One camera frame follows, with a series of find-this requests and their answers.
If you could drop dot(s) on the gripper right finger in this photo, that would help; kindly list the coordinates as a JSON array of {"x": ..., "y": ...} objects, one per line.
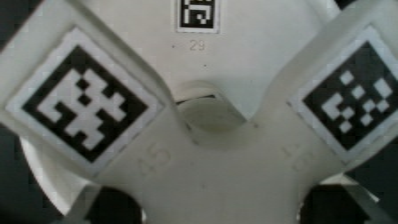
[{"x": 340, "y": 203}]

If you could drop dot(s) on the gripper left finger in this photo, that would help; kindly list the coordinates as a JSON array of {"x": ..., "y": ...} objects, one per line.
[{"x": 104, "y": 207}]

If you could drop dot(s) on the white round table top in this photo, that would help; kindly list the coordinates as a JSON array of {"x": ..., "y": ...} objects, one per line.
[{"x": 122, "y": 56}]

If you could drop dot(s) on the white cross-shaped table base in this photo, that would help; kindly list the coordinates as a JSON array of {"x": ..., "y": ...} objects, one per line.
[{"x": 326, "y": 119}]

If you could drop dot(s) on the white cylindrical table leg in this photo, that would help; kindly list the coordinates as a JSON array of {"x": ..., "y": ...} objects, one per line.
[{"x": 210, "y": 113}]

